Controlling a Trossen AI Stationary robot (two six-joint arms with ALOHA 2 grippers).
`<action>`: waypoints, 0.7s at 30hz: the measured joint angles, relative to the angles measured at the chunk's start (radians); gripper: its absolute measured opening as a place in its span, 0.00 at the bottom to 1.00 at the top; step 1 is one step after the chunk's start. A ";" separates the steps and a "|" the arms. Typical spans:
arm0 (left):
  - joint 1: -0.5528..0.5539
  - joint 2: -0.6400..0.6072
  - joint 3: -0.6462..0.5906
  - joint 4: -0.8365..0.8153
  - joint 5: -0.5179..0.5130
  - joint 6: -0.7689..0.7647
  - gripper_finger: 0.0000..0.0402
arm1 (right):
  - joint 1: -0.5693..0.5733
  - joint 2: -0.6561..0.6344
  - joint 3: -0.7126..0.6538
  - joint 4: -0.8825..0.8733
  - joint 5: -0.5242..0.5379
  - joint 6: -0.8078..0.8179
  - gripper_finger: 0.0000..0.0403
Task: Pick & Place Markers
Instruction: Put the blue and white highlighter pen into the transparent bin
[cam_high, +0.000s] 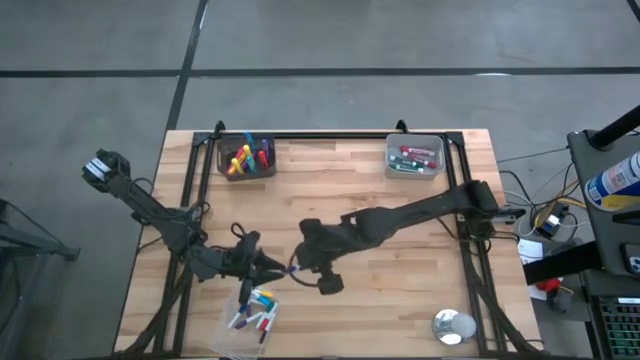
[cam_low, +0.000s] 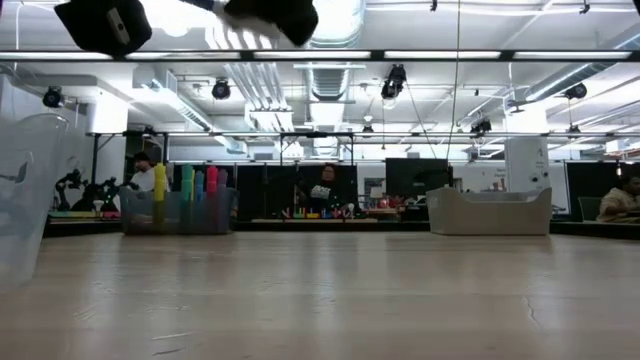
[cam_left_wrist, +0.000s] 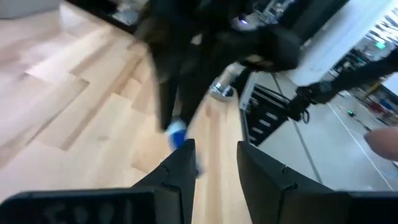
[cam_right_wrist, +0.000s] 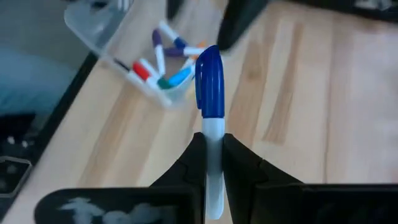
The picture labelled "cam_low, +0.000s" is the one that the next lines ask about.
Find black background frame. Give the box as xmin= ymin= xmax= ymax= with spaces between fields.
xmin=84 ymin=130 xmax=640 ymax=169

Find white pillar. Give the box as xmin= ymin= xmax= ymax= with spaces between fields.
xmin=503 ymin=136 xmax=552 ymax=195

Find black overhead beam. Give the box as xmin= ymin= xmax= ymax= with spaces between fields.
xmin=0 ymin=48 xmax=640 ymax=64

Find black monitor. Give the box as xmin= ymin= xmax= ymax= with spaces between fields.
xmin=384 ymin=157 xmax=454 ymax=197

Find black hanging spotlight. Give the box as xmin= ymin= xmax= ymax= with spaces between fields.
xmin=563 ymin=81 xmax=589 ymax=101
xmin=41 ymin=85 xmax=66 ymax=110
xmin=468 ymin=117 xmax=494 ymax=137
xmin=379 ymin=63 xmax=408 ymax=101
xmin=211 ymin=78 xmax=233 ymax=101

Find grey office chair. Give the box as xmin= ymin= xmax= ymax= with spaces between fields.
xmin=578 ymin=195 xmax=605 ymax=223

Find black partition curtain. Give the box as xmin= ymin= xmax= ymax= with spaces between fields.
xmin=172 ymin=162 xmax=359 ymax=222
xmin=564 ymin=160 xmax=640 ymax=225

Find person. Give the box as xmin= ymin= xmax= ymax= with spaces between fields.
xmin=127 ymin=151 xmax=171 ymax=194
xmin=298 ymin=163 xmax=352 ymax=214
xmin=596 ymin=174 xmax=640 ymax=224

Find row of coloured blocks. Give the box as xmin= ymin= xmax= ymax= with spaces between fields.
xmin=280 ymin=206 xmax=354 ymax=221
xmin=47 ymin=210 xmax=122 ymax=220

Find yellow highlighter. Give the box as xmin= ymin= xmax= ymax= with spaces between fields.
xmin=153 ymin=162 xmax=168 ymax=203

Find clear plastic container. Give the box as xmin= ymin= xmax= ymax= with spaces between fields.
xmin=0 ymin=112 xmax=71 ymax=294

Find slim teal marker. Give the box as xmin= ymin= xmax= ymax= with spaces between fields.
xmin=180 ymin=164 xmax=195 ymax=203

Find dark grey plastic bin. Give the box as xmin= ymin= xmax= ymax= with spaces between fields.
xmin=118 ymin=185 xmax=240 ymax=236

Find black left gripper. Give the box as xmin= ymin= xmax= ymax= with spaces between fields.
xmin=53 ymin=0 xmax=154 ymax=58

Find black metal table frame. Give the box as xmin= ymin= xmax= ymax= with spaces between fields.
xmin=42 ymin=217 xmax=640 ymax=241

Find silver ventilation duct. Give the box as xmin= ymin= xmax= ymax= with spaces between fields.
xmin=298 ymin=0 xmax=367 ymax=104

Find slim red marker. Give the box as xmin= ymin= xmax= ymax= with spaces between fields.
xmin=206 ymin=165 xmax=219 ymax=202

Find light grey plastic bin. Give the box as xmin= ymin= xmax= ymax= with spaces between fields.
xmin=425 ymin=187 xmax=553 ymax=236

